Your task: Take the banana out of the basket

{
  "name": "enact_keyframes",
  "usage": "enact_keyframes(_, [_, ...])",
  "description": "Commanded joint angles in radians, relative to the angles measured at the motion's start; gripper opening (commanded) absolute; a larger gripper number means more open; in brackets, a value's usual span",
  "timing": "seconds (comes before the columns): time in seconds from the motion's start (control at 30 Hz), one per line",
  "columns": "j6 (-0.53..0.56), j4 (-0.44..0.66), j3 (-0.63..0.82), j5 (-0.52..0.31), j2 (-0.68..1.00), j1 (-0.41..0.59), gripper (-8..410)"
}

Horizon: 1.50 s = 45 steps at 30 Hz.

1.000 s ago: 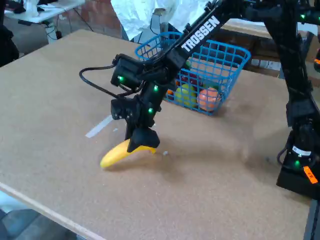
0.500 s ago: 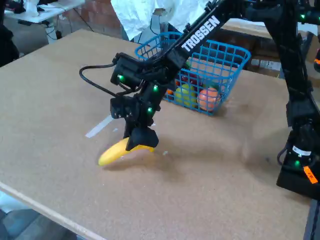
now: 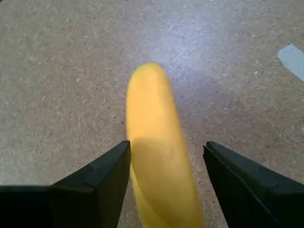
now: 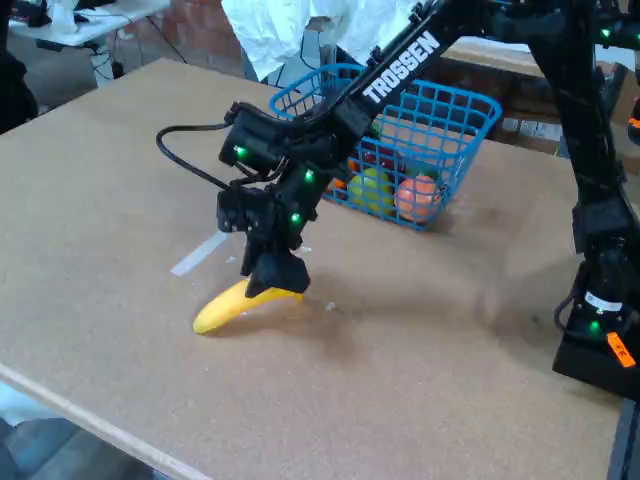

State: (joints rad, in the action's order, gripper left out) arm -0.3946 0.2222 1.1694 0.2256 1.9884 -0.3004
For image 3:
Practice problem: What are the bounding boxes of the yellow toy banana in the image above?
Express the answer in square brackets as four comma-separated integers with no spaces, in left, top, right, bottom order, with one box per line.
[125,62,207,228]

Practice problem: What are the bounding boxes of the long white tape strip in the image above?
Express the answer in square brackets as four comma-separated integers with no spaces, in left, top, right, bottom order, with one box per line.
[277,43,304,83]

